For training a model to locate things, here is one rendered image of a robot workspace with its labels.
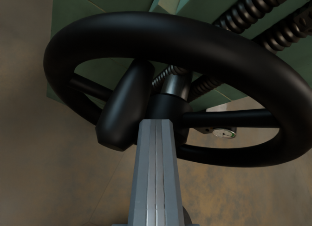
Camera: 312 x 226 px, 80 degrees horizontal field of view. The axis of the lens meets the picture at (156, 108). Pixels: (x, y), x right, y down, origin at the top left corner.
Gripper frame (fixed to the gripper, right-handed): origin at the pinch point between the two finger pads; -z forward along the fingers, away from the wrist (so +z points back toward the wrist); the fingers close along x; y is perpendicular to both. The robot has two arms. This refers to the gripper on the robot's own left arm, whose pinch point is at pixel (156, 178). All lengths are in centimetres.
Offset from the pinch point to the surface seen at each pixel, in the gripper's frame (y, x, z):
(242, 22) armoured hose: 3.4, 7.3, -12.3
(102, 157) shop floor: -73, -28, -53
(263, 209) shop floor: -151, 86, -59
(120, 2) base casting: 1.6, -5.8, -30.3
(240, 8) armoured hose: 4.4, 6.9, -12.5
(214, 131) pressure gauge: -29.5, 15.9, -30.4
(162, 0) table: 4.2, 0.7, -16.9
